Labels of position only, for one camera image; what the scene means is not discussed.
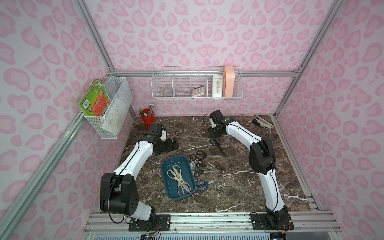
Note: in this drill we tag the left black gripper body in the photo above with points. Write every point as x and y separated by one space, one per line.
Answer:
167 145

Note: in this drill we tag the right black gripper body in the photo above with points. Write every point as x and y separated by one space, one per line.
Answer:
216 132

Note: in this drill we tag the beige kitchen scissors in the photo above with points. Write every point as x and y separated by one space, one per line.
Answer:
174 172

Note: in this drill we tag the pink handled scissors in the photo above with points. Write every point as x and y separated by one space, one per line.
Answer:
183 187

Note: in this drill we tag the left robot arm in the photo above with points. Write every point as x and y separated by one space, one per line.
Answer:
119 193

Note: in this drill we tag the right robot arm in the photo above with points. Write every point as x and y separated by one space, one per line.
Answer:
262 160

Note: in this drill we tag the tiny black scissors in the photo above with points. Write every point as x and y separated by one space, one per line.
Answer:
190 158

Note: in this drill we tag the small black scissors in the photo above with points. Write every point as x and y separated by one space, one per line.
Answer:
199 172
200 164

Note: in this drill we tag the teal plastic storage box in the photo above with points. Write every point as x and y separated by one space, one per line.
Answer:
172 185

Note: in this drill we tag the small black scissors lower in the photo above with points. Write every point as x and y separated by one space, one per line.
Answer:
199 172

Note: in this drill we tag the pink box in basket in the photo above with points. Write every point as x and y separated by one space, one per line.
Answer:
229 80

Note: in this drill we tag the red pen cup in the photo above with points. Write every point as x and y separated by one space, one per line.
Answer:
148 115

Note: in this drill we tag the small pink calculator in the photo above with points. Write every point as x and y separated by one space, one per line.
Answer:
199 91

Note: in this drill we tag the black white stapler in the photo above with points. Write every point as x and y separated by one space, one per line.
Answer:
258 121

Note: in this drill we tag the white card in basket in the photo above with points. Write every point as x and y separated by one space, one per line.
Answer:
217 86

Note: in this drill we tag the tape roll in basket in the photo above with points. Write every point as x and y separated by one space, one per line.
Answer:
167 92

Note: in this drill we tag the white paper in basket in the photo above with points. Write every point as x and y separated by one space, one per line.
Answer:
115 116

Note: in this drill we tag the white mesh side basket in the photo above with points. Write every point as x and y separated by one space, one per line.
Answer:
115 87

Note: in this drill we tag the green red booklet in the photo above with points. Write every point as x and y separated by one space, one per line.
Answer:
96 100

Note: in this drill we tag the white wire wall basket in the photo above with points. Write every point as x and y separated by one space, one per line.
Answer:
195 82

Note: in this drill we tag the blue handled scissors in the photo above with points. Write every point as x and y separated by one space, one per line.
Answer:
203 185

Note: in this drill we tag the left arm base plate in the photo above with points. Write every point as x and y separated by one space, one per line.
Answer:
163 221

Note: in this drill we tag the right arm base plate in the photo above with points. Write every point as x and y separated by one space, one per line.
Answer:
270 222

